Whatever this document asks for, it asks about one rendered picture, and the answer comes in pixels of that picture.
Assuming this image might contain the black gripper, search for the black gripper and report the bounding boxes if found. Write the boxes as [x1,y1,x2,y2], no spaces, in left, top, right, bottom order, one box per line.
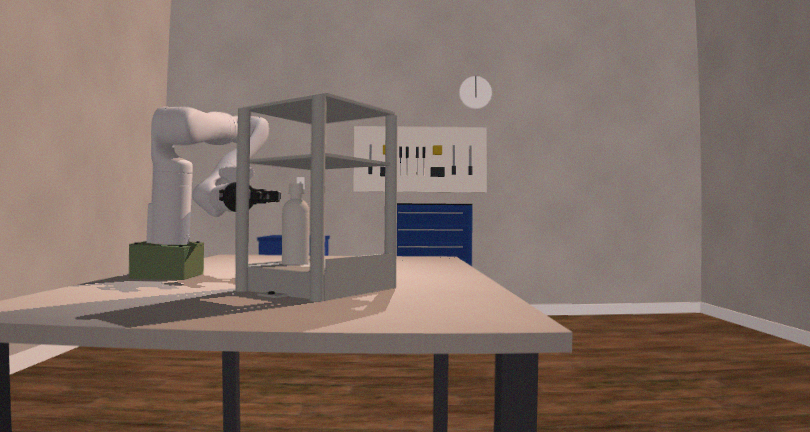
[219,182,281,212]

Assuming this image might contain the grey open shelving unit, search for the grey open shelving unit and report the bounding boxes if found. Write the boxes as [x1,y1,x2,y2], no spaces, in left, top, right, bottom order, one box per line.
[235,93,398,302]

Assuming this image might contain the beige bottle with grey cap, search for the beige bottle with grey cap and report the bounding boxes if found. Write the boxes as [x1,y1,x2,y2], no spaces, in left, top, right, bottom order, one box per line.
[282,183,310,265]

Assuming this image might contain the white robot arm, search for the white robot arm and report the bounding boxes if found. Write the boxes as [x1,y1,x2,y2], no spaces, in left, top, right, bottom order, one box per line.
[147,107,269,245]

